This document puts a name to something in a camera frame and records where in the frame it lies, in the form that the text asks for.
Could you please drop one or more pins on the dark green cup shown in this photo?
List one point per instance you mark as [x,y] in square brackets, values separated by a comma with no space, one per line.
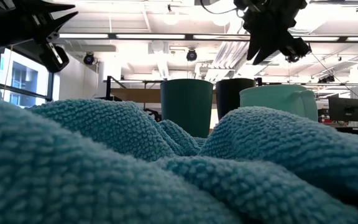
[186,105]

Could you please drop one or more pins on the black double ceiling spotlight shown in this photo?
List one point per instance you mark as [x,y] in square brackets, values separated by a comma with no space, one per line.
[300,49]

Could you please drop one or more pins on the blue microfibre cloth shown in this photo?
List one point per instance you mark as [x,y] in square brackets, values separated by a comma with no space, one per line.
[104,174]

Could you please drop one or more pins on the silver ceiling duct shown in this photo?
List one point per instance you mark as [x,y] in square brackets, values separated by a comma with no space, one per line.
[228,54]

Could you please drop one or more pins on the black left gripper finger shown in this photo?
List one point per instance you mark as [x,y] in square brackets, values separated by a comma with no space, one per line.
[62,22]
[57,7]

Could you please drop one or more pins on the mint green mug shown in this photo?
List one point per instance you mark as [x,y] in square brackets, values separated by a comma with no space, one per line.
[275,96]

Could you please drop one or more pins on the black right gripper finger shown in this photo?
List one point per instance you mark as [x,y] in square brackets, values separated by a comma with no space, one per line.
[267,53]
[253,48]

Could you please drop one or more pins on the wooden shelf with black frame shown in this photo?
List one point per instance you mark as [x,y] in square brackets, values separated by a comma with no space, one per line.
[132,95]

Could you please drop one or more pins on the tall black cup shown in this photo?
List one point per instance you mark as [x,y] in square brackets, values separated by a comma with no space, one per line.
[228,96]

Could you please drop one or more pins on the black computer monitor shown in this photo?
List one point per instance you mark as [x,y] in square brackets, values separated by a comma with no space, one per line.
[346,109]

